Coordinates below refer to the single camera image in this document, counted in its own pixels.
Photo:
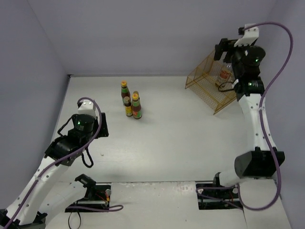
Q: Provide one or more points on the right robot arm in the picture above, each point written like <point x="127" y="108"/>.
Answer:
<point x="261" y="158"/>

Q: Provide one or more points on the clear bottle black cap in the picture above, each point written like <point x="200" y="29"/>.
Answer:
<point x="224" y="79"/>

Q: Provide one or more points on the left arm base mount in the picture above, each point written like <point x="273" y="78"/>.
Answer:
<point x="98" y="200"/>

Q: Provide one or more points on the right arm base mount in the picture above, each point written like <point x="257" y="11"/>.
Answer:
<point x="217" y="199"/>

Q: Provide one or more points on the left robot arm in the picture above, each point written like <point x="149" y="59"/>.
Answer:
<point x="30" y="210"/>

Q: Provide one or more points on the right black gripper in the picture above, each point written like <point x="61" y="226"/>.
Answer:
<point x="225" y="44"/>

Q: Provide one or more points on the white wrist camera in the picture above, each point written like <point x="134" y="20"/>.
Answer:
<point x="87" y="107"/>
<point x="249" y="34"/>

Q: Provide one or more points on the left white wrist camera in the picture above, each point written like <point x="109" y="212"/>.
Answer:
<point x="87" y="107"/>

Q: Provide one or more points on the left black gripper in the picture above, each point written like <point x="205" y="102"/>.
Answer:
<point x="103" y="125"/>

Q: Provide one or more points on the yellow wire basket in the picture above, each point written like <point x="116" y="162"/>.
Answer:
<point x="202" y="82"/>

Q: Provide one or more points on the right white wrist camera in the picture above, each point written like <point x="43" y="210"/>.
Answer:
<point x="249" y="34"/>

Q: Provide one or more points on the small yellow-label brown bottle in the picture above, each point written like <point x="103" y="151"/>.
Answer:
<point x="128" y="106"/>

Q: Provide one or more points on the green-label sauce bottle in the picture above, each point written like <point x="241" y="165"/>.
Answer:
<point x="136" y="106"/>
<point x="124" y="90"/>

